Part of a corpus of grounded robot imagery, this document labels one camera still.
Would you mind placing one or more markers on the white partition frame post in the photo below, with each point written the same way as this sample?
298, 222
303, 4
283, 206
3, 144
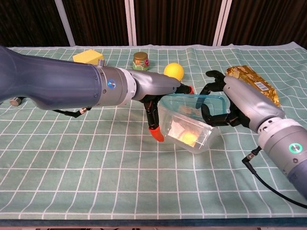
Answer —
64, 24
131, 24
220, 24

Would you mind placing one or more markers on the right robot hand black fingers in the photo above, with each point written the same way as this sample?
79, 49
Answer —
251, 103

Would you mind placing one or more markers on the small green-label jar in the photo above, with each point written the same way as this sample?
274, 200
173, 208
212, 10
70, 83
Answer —
140, 61

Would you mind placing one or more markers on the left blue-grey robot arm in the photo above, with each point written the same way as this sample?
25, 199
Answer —
60, 81

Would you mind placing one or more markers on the gold foil snack package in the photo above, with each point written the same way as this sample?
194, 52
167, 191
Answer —
251, 76

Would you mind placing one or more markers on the yellow ball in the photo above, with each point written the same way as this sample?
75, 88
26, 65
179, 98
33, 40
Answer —
172, 69

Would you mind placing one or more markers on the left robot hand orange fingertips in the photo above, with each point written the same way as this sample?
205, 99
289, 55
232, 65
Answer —
156, 85

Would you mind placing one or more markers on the clear plastic container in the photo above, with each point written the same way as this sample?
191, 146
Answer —
187, 134

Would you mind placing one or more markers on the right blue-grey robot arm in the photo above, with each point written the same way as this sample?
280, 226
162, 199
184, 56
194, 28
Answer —
287, 148

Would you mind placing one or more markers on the yellow foam cube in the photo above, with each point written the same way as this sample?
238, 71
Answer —
86, 56

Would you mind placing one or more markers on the green checked tablecloth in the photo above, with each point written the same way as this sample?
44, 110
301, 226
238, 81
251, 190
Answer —
96, 179

